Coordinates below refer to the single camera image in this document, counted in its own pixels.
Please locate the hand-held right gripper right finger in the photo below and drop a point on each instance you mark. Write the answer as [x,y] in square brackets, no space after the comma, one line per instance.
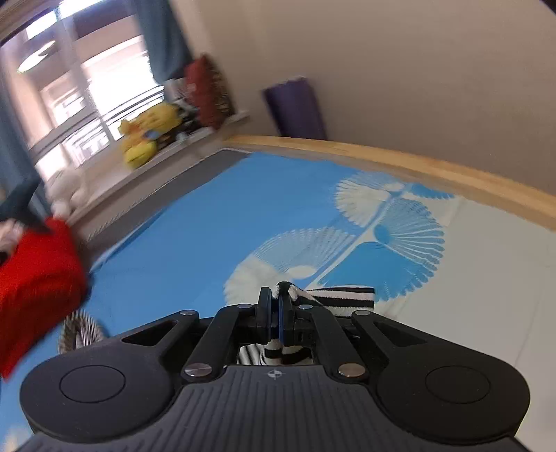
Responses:
[284,318]

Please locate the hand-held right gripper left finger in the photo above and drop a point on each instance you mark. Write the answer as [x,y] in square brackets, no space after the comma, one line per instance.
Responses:
[266,314]

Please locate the black white striped shirt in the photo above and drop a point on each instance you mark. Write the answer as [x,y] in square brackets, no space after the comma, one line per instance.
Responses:
[343,300]

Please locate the blue white printed bed sheet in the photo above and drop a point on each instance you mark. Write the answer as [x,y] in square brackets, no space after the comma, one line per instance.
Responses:
[182,243]

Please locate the grey windowsill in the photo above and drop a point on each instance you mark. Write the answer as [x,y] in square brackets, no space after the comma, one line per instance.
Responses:
[173,161]

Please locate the woven striped basket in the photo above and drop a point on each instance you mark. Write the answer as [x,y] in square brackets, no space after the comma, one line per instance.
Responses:
[80,332]

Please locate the purple rolled mat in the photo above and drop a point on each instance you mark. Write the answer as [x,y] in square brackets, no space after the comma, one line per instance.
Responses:
[295,108]

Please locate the yellow plush toy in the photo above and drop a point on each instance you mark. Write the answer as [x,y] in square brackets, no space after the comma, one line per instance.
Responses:
[143,139]

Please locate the red cloth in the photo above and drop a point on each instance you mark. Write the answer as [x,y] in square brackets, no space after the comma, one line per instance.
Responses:
[39,295]

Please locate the red cushion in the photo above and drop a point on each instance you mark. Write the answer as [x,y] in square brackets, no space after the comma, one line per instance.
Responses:
[204,91]

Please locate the white plush toy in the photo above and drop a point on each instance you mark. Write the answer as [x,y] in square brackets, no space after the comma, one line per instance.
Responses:
[65,191]

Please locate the blue curtain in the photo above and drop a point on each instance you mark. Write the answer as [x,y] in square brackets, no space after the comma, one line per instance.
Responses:
[13,143]
[163,39]

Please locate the window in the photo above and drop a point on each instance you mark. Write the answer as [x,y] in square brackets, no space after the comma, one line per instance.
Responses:
[78,78]

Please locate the wooden bed frame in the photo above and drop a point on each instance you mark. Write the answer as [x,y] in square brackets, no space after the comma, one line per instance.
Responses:
[391,161]

